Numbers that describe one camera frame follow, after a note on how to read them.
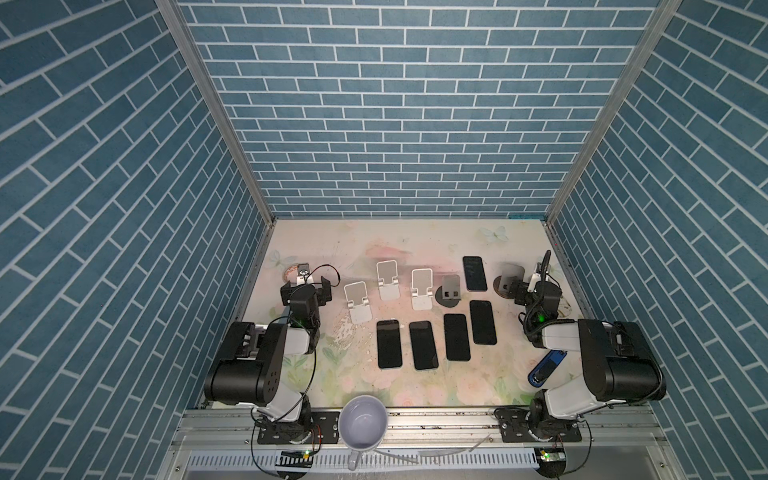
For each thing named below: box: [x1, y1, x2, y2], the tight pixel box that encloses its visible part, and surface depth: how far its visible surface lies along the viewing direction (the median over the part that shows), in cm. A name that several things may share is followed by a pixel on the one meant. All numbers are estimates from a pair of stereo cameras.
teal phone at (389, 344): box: [376, 319, 403, 369], surface depth 89 cm
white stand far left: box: [376, 260, 401, 301], surface depth 99 cm
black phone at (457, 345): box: [444, 313, 471, 361], surface depth 89 cm
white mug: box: [338, 395, 388, 471], surface depth 74 cm
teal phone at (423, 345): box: [409, 320, 439, 370], surface depth 89 cm
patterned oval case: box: [557, 296, 572, 318], surface depth 95 cm
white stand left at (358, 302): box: [344, 281, 373, 324], surface depth 94 cm
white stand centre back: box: [411, 268, 433, 311], surface depth 95 cm
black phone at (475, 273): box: [462, 256, 488, 291], surface depth 107 cm
